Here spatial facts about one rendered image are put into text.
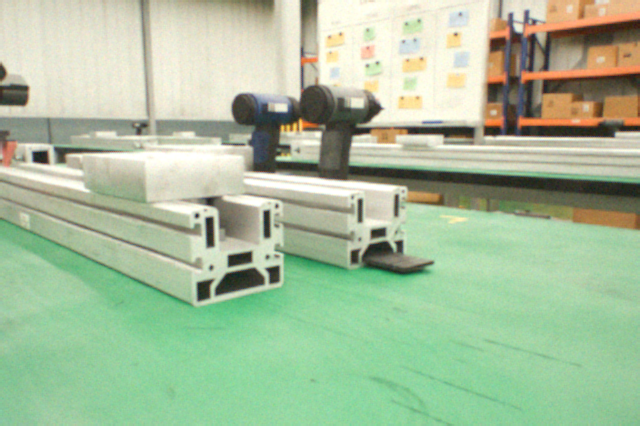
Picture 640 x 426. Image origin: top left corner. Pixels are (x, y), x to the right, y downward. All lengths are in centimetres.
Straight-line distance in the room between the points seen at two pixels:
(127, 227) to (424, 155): 184
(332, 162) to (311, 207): 21
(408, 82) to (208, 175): 348
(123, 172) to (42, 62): 1223
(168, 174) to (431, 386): 32
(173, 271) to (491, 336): 28
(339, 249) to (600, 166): 151
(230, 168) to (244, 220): 7
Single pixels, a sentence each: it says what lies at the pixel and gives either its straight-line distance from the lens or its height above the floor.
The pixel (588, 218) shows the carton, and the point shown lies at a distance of 421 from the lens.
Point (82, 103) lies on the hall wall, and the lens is 1297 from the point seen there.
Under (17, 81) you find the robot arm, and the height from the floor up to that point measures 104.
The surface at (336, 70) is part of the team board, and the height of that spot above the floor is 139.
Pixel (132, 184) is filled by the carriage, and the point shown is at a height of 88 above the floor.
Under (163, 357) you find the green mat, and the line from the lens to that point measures 40.
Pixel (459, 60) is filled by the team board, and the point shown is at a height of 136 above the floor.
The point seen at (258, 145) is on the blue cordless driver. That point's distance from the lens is 104.
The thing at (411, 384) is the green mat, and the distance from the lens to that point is 35.
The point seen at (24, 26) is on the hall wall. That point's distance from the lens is 1280.
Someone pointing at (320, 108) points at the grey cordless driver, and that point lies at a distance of 82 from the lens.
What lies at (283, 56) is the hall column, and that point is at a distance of 950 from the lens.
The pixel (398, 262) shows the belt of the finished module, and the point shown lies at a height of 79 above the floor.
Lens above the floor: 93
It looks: 9 degrees down
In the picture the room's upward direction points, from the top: straight up
